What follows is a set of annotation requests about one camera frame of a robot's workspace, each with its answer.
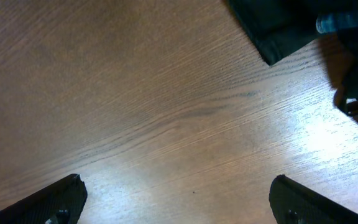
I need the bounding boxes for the pile of black clothes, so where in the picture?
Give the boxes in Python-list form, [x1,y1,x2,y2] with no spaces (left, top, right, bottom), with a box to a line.
[227,0,358,122]

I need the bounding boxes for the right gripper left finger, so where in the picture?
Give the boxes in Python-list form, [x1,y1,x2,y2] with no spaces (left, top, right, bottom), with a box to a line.
[0,174,88,224]

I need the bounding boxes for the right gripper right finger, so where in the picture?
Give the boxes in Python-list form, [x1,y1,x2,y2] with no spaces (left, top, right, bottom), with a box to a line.
[268,175,358,224]

